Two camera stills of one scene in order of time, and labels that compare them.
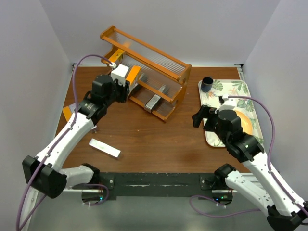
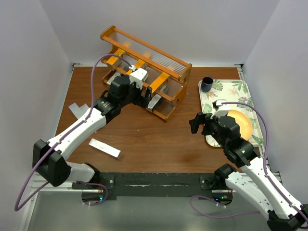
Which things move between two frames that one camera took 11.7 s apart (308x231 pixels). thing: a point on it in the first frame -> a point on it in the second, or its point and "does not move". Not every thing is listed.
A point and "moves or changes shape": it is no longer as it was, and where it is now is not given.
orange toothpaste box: (116, 55) does not move
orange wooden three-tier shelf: (164, 78) does not move
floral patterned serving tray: (239, 96) does not move
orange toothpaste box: (67, 112) -> (159, 82)
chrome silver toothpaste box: (151, 102) does not move
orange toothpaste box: (134, 77) moves or changes shape
